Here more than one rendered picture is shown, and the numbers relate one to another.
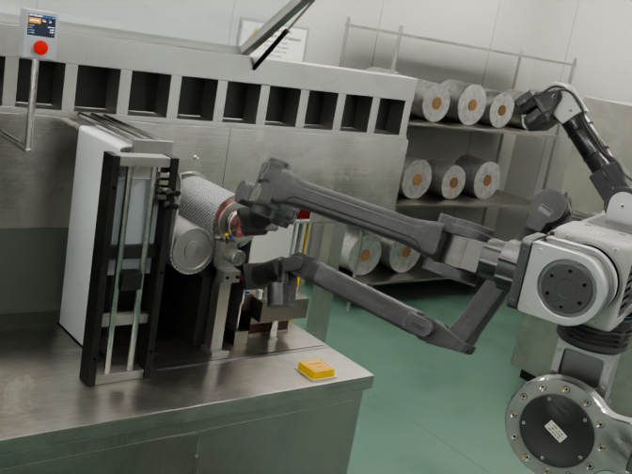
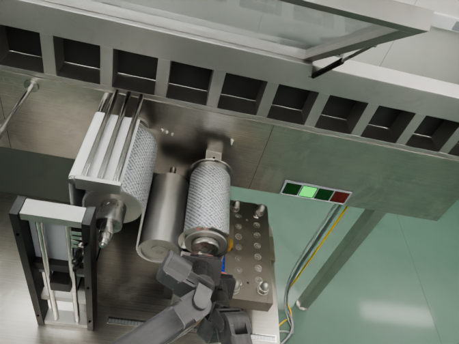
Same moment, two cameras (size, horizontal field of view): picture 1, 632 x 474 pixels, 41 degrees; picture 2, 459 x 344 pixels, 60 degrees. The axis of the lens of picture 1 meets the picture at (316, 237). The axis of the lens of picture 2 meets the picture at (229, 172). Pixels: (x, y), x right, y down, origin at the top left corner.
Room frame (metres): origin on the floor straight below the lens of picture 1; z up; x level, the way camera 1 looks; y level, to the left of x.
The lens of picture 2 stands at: (1.57, -0.09, 2.15)
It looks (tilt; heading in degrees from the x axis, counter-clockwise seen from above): 44 degrees down; 29
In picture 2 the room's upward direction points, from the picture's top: 18 degrees clockwise
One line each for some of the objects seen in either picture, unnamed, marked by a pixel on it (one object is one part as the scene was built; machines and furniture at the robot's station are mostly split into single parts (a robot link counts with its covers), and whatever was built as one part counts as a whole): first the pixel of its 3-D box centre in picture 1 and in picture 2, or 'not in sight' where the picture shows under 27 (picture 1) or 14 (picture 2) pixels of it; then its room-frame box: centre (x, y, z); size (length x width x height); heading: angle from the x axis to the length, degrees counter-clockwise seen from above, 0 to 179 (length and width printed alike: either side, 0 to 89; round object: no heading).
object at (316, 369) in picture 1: (316, 369); not in sight; (2.05, -0.06, 0.91); 0.07 x 0.07 x 0.02; 40
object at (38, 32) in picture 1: (39, 34); not in sight; (1.79, 0.65, 1.66); 0.07 x 0.07 x 0.10; 33
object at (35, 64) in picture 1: (31, 104); not in sight; (1.80, 0.66, 1.51); 0.02 x 0.02 x 0.20
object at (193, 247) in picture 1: (169, 235); (164, 216); (2.14, 0.38, 1.17); 0.26 x 0.12 x 0.12; 40
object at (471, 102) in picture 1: (442, 168); not in sight; (6.02, -0.81, 0.92); 1.83 x 0.53 x 1.85; 130
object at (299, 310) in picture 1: (245, 286); (245, 250); (2.37, 0.18, 1.00); 0.40 x 0.16 x 0.06; 40
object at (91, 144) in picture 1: (87, 236); (95, 197); (2.03, 0.57, 1.17); 0.34 x 0.05 x 0.54; 40
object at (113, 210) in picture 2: not in sight; (110, 216); (1.95, 0.39, 1.33); 0.06 x 0.06 x 0.06; 40
